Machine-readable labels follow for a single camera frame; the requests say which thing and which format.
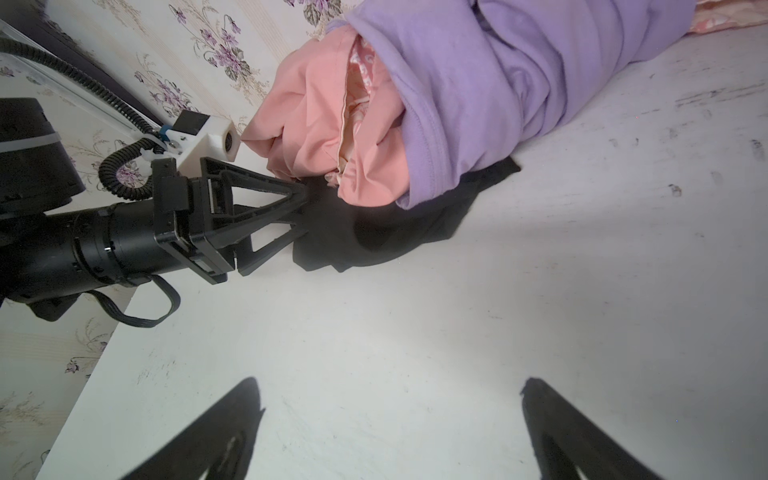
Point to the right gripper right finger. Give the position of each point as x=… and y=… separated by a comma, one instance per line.
x=568, y=445

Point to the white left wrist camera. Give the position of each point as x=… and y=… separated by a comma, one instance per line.
x=194, y=136

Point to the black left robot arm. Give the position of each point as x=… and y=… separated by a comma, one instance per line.
x=205, y=214

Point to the purple cloth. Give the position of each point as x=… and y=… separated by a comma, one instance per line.
x=479, y=77

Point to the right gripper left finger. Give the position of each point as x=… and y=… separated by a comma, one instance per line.
x=219, y=444

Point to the pink cloth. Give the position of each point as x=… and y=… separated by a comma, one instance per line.
x=334, y=111

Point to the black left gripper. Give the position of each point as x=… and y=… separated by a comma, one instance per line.
x=177, y=205

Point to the black cloth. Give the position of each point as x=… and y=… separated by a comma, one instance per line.
x=343, y=236

